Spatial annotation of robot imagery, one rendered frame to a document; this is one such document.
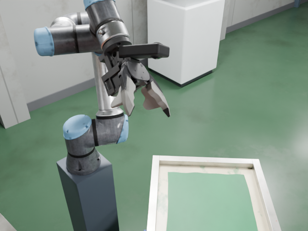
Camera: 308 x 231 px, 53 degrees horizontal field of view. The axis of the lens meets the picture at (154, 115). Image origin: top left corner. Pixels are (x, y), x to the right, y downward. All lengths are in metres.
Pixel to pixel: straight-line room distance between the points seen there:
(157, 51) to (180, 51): 3.36
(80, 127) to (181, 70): 2.99
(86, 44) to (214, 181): 1.07
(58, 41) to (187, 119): 2.93
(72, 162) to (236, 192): 0.82
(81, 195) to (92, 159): 0.17
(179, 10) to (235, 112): 1.41
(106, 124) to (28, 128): 2.60
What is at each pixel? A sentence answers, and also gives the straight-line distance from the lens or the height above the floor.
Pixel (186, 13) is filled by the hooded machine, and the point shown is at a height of 1.04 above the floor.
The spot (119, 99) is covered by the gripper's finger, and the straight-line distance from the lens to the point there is 0.65.
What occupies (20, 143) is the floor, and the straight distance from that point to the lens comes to 3.61.
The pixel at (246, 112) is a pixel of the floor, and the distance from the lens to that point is 3.94.
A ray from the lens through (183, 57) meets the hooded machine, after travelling 4.03.
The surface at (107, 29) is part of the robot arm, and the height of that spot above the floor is 1.92.
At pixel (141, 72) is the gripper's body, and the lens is 0.71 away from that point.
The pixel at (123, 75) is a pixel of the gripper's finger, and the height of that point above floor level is 1.86.
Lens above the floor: 2.17
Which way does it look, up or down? 36 degrees down
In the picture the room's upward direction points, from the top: straight up
